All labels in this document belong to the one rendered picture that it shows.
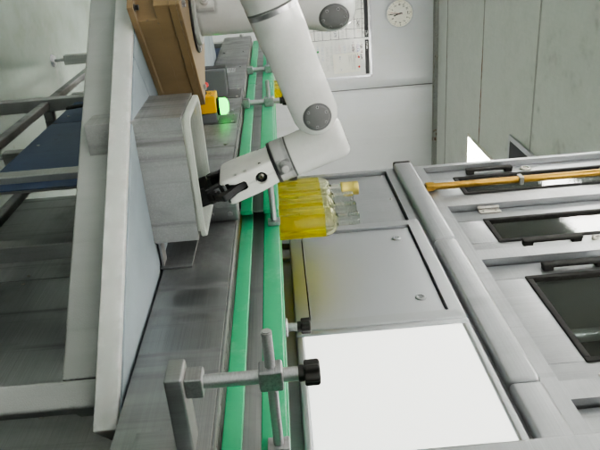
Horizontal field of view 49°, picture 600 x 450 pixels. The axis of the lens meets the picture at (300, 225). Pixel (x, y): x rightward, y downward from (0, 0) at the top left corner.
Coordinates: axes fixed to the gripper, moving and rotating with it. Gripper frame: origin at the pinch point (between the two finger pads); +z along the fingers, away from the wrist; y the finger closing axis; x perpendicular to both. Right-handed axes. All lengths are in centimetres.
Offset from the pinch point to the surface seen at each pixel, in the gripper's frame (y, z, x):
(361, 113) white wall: 602, -72, -204
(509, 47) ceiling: 375, -178, -122
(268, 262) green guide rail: -4.3, -7.0, -16.0
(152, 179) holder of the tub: -6.4, 4.1, 7.8
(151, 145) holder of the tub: -6.3, 1.6, 13.1
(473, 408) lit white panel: -31, -31, -40
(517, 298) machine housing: 6, -51, -52
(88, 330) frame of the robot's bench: -29.2, 16.6, -2.5
